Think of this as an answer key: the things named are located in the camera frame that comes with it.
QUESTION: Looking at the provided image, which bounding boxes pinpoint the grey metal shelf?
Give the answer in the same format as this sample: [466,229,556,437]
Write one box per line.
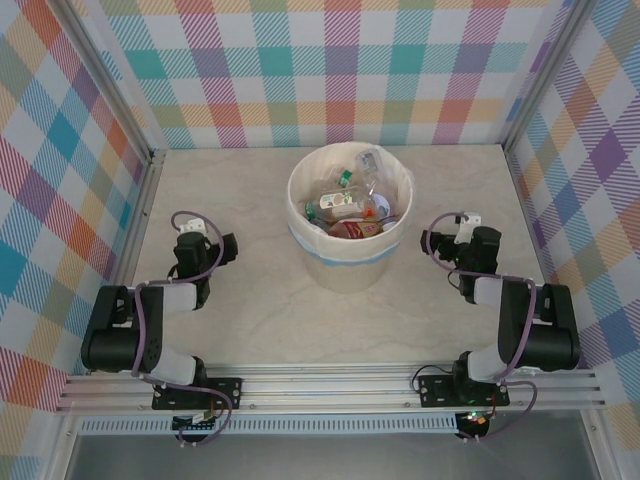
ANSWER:
[49,432,616,480]

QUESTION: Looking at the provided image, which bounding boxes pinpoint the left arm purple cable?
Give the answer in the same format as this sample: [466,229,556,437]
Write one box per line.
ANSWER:
[130,210,236,446]

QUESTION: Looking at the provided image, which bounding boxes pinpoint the red gold label bottle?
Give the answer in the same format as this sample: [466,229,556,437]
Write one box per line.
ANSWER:
[327,218,397,240]

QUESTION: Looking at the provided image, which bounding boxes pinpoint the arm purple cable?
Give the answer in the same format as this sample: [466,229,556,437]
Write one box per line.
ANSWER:
[427,212,542,444]
[130,210,236,446]

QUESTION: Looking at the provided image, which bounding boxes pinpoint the aluminium corner post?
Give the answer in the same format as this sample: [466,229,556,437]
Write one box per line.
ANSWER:
[57,0,169,166]
[499,0,594,149]

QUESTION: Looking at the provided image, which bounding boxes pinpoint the white plastic bin liner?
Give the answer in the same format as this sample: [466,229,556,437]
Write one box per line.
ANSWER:
[286,141,417,266]

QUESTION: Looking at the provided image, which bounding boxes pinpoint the clear bottle purple label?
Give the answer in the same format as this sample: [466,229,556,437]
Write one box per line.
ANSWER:
[354,147,384,199]

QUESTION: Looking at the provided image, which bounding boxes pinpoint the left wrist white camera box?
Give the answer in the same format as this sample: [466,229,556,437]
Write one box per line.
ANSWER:
[178,213,206,235]

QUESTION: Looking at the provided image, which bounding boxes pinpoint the clear bottle faint green print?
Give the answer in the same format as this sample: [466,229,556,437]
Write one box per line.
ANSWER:
[302,188,364,224]

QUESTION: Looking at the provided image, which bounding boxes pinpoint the small circuit board with LED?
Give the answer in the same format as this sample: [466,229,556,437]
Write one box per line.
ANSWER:
[459,409,494,430]

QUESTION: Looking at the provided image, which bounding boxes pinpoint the slotted grey cable duct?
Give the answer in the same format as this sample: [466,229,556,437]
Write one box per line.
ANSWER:
[78,417,460,435]

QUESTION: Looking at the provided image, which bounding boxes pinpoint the round beige waste bin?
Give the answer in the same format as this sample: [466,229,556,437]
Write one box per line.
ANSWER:
[286,141,416,294]

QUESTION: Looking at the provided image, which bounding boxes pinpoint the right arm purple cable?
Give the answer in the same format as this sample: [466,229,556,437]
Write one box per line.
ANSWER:
[427,212,542,444]

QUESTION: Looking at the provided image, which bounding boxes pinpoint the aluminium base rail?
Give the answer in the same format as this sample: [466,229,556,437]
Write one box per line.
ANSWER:
[54,360,607,414]

